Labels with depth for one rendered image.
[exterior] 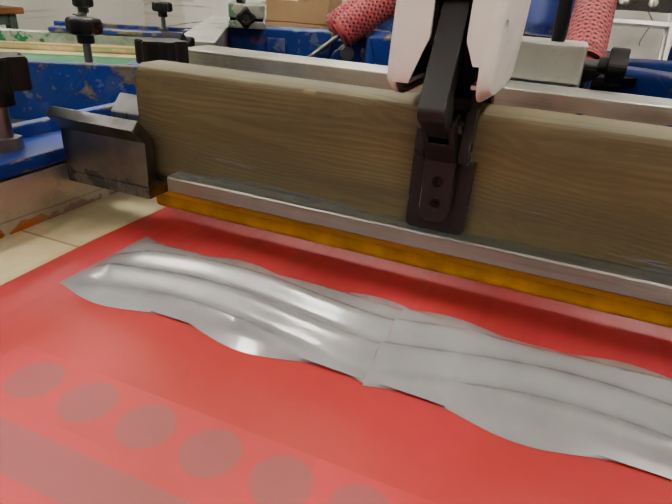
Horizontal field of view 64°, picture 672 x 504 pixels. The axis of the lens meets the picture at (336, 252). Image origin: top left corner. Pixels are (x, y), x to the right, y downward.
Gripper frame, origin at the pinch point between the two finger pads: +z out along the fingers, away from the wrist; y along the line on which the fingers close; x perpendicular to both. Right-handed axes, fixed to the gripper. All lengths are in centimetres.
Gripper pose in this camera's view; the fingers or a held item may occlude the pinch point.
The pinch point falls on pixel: (447, 183)
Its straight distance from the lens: 30.9
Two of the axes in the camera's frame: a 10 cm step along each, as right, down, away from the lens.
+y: -3.9, 3.9, -8.3
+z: -0.5, 8.9, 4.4
